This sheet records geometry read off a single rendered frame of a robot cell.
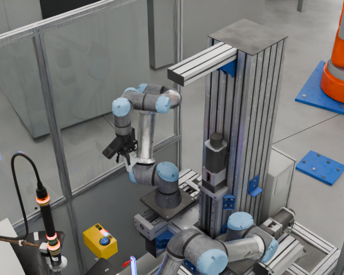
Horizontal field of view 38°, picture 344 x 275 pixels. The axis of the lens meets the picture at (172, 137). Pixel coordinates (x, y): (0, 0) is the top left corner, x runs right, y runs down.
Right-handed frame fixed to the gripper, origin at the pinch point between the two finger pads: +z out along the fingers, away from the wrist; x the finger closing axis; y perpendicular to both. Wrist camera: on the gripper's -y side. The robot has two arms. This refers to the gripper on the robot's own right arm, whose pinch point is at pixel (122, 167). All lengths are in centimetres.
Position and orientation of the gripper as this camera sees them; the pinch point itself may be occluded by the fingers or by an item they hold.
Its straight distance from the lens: 231.7
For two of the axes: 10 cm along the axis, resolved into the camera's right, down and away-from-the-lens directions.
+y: 7.4, -4.2, 5.2
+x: -6.7, -4.6, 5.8
